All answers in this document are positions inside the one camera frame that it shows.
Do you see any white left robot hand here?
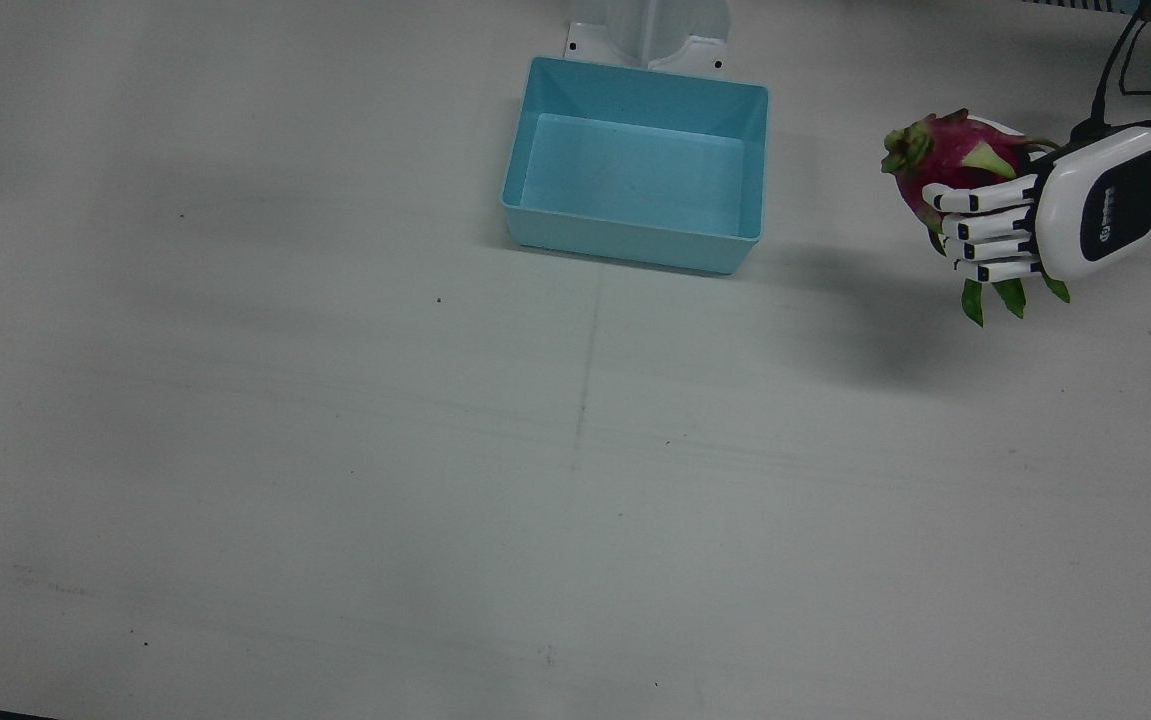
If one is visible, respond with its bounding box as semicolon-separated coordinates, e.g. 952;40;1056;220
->
920;122;1151;286

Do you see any pink dragon fruit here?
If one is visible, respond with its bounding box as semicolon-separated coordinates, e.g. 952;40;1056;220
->
880;108;1073;329

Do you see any light blue plastic bin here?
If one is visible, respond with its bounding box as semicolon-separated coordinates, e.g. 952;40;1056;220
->
500;56;771;277

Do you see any white post base bracket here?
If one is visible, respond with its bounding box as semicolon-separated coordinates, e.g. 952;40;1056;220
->
563;0;731;73

